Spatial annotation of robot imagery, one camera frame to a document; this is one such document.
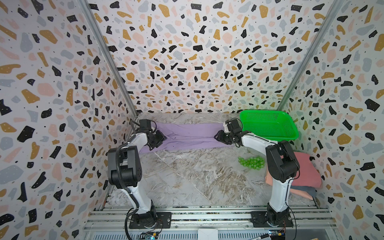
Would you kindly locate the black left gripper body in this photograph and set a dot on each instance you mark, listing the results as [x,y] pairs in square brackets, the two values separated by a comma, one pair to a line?
[155,138]

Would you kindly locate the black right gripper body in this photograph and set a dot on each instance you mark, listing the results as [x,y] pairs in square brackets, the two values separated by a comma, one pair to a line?
[224,138]

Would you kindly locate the lilac t-shirt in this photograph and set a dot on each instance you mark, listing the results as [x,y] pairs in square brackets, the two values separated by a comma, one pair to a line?
[189,136]

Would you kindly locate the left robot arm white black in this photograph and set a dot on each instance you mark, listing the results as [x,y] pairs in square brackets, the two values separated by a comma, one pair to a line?
[146,216]

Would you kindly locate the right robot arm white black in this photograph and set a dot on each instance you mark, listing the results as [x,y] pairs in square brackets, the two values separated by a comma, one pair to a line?
[282,165]

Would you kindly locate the green bead cluster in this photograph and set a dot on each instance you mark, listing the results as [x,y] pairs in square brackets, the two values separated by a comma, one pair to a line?
[255,163]

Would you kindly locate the green plastic basket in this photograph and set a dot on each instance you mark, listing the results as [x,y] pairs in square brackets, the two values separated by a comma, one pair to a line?
[271,125]

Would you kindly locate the folded pink t-shirt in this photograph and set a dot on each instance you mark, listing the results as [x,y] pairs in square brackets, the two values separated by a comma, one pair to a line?
[309,176]

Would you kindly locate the folded salmon t-shirt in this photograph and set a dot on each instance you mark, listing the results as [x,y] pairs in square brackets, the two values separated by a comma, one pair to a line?
[269,181]

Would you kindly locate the folded grey t-shirt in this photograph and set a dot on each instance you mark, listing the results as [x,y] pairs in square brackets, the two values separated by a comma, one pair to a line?
[310,190]

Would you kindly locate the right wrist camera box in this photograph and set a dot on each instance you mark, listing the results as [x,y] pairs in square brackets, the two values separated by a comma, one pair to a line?
[233,125]

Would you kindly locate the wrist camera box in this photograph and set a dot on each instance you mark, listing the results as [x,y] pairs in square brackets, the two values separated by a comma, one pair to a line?
[233,125]
[145,126]

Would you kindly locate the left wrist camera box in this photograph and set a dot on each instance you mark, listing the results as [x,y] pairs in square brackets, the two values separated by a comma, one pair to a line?
[145,126]

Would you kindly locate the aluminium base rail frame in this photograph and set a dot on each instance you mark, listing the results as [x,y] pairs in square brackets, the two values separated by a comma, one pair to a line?
[238,223]

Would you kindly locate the aluminium corner post left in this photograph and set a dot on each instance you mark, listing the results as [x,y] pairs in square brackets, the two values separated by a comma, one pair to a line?
[84,6]

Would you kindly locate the aluminium corner post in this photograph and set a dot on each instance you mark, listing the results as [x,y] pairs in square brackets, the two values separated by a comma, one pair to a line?
[84,6]
[331,15]

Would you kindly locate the aluminium corner post right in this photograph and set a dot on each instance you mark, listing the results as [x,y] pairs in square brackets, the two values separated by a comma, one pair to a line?
[331,15]

